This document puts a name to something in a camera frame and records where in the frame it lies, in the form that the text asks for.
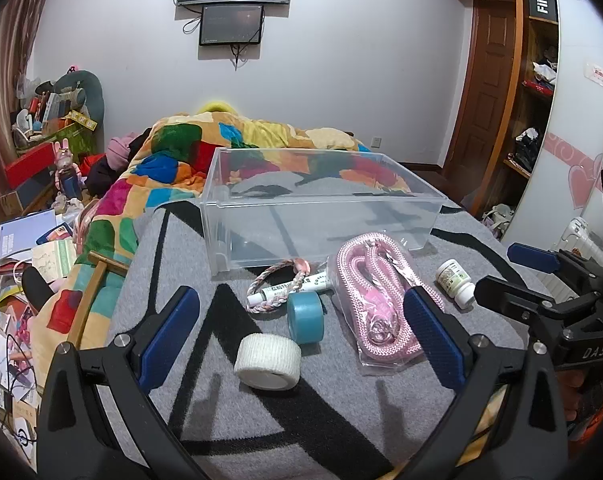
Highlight black plastic bag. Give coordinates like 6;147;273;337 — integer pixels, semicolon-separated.
511;127;543;172

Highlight person's right hand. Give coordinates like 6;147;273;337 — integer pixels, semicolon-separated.
559;371;603;433

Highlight wooden wardrobe shelves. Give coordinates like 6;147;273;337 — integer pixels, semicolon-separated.
419;0;562;221

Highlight white gauze bandage roll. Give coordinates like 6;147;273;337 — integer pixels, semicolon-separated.
233;334;302;391

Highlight pink pouch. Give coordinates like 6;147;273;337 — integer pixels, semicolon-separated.
74;199;101;256

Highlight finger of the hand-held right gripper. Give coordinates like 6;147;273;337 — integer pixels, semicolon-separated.
474;275;575;328
506;242;603;286

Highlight blue tape roll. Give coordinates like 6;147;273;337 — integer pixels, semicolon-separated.
286;291;326;345

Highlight clear plastic storage box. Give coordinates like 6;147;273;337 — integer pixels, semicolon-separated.
200;147;447;276

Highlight green cardboard box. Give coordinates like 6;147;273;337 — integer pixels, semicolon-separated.
46;119;100;157

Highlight pink white braided bracelet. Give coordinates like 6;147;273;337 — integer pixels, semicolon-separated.
246;257;309;313

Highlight pink rabbit toy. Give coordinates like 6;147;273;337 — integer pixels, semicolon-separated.
54;140;86;196

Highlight white pill bottle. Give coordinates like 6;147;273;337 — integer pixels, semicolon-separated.
435;259;476;310

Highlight yellow plush pillow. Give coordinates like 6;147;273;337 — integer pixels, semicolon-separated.
196;100;242;117

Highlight pile of papers and books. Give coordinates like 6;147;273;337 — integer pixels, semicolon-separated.
0;207;80;466

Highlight grey black patterned blanket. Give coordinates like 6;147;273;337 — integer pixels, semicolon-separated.
102;200;557;480

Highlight brown wooden door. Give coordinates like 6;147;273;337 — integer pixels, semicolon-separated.
441;0;525;181

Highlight pink rope in plastic bag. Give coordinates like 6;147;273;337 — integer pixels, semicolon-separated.
329;232;445;378

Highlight black lettered box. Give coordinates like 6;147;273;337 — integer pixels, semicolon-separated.
526;0;555;23

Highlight white ointment tube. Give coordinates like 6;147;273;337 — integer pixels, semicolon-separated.
246;270;339;307

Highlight white wardrobe door with hearts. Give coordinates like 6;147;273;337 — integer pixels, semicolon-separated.
501;0;603;261

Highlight wooden massage hammer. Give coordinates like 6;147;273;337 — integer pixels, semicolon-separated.
68;251;128;348

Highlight dark clothes pile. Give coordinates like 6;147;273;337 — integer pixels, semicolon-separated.
84;155;118;197

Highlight white handbag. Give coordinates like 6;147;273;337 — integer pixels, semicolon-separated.
481;204;515;241

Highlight colourful patchwork blanket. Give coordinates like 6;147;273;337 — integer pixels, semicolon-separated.
32;110;417;361

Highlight pink knitted hat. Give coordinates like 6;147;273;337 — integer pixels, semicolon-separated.
106;132;140;169

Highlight red box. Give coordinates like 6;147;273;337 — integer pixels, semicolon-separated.
6;140;58;189

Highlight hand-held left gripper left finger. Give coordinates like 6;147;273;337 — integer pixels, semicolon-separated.
36;286;203;480

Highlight small wall monitor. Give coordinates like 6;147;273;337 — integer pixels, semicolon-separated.
199;4;265;47

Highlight striped curtain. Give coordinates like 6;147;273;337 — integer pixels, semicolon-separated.
0;0;85;223

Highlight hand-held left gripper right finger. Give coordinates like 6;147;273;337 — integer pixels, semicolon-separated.
395;287;570;480

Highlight grey neck pillow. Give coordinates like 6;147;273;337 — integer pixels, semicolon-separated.
36;69;105;126

